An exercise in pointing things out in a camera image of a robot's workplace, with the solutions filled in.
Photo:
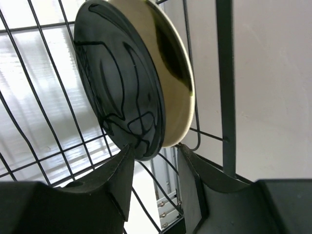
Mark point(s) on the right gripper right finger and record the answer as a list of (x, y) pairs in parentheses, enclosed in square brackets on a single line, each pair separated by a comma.
[(215, 203)]

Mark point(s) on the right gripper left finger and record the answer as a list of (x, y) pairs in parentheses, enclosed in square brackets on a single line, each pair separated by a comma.
[(97, 203)]

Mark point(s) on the cream plate with flowers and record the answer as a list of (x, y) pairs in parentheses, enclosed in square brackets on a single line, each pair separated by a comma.
[(172, 63)]

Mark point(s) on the black wire dish rack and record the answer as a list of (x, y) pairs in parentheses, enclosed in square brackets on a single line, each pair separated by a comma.
[(48, 131)]

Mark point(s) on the black plate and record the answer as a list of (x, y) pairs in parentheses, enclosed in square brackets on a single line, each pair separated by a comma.
[(119, 78)]

